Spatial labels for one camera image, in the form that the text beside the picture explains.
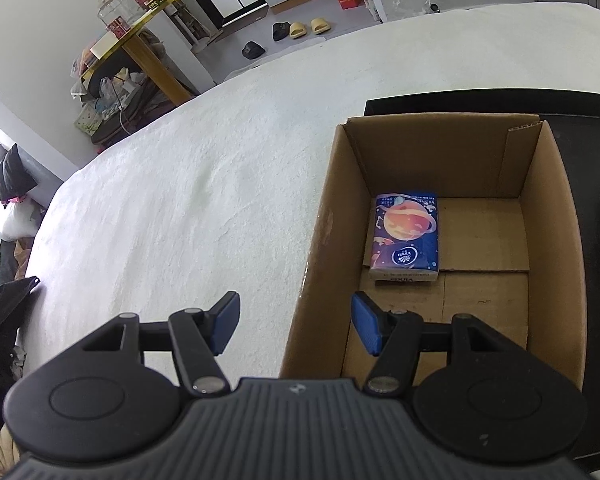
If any blue Vinda tissue pack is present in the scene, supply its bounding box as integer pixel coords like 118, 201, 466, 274
368, 193, 439, 283

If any brown cardboard box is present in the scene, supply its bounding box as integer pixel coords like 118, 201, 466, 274
280, 113, 586, 385

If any clutter pile under table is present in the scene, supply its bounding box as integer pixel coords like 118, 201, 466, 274
73, 52, 175, 153

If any black slipper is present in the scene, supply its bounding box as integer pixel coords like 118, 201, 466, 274
242, 41, 265, 61
272, 22, 290, 42

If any yellow side table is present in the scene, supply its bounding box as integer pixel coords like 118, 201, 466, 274
80, 0, 192, 106

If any beige slipper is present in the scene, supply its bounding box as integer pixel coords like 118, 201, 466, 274
310, 18, 332, 35
289, 22, 308, 40

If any black tray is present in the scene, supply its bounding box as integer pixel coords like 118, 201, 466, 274
364, 89, 600, 469

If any glass jar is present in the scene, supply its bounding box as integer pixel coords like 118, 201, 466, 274
97, 0, 131, 39

